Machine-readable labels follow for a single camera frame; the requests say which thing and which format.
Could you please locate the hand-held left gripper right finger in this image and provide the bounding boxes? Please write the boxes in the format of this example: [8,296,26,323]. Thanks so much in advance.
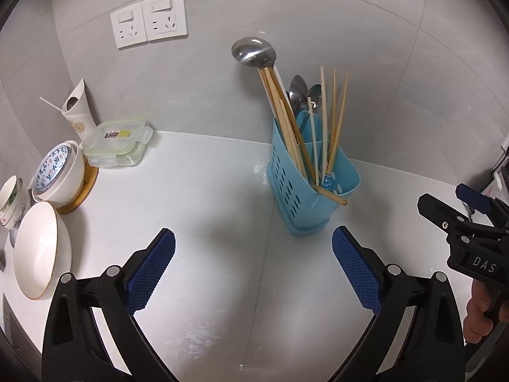
[332,225,466,382]

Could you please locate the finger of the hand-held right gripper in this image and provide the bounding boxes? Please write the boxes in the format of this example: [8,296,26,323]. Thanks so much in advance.
[417,193,475,244]
[455,183,509,234]

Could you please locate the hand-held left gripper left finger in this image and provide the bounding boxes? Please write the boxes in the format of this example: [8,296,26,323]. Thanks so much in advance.
[42,228,178,382]

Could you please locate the blue plastic utensil holder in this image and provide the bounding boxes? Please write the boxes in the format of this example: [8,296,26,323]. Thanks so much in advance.
[267,110,362,238]

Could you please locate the person's right hand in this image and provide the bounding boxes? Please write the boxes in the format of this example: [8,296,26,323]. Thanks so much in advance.
[462,280,498,345]

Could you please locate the round wooden coaster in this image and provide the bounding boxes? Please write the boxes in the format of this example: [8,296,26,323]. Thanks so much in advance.
[55,165,100,215]

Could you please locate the white bowl gold rim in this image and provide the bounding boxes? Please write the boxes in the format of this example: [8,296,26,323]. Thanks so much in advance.
[13,201,73,301]

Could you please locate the clear plastic food container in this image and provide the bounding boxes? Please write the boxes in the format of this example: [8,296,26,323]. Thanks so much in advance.
[82,118,154,168]

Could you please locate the floral ceramic cup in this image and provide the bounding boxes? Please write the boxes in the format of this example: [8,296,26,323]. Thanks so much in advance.
[0,174,32,232]

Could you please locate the white paper cup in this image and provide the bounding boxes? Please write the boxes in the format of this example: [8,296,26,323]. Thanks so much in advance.
[61,79,98,142]

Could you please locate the white straw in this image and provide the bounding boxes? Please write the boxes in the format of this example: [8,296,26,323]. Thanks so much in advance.
[39,96,65,112]

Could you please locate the steel ladle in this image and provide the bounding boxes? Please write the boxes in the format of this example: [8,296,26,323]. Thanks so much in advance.
[231,37,297,128]

